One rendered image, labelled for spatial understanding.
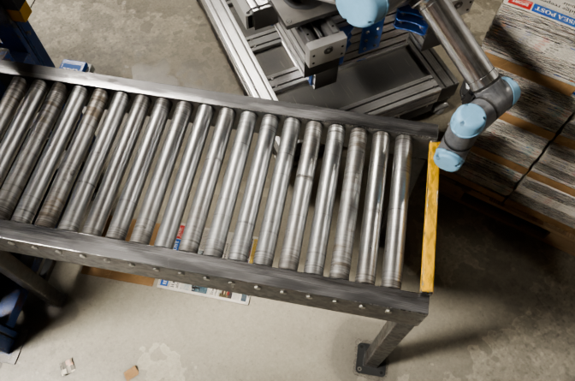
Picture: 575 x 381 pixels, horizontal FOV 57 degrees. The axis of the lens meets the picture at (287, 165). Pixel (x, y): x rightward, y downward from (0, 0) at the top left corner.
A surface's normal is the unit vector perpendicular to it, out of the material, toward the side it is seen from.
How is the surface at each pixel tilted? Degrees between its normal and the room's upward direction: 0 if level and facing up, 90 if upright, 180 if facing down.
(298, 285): 0
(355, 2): 87
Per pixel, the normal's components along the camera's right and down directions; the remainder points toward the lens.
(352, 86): 0.00, -0.49
